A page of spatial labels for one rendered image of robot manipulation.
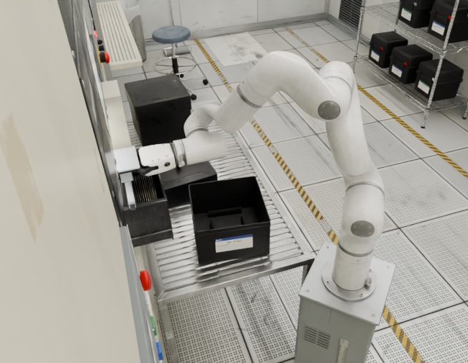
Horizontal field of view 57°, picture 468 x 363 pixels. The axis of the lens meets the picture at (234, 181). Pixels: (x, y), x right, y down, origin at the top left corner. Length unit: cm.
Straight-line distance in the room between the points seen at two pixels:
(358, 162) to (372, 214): 16
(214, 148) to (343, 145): 39
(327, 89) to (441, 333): 175
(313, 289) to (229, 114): 71
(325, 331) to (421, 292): 109
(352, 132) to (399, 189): 214
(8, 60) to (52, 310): 10
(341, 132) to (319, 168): 219
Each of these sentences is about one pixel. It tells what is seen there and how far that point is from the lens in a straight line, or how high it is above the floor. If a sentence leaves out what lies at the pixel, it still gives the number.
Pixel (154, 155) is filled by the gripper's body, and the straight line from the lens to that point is 134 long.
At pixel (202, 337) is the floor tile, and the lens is 239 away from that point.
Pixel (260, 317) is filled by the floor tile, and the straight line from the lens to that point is 244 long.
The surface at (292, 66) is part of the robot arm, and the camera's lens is 114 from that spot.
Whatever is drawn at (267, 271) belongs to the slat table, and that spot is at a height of 76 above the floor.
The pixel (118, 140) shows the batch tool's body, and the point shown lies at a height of 125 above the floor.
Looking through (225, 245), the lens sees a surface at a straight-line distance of 161.
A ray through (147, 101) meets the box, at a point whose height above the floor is 101.
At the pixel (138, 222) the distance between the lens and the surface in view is 137.
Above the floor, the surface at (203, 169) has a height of 86.
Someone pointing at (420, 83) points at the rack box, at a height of 27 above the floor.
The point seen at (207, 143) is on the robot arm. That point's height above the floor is 128.
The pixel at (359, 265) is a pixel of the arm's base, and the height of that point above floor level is 90.
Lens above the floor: 202
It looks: 39 degrees down
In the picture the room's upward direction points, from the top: 2 degrees counter-clockwise
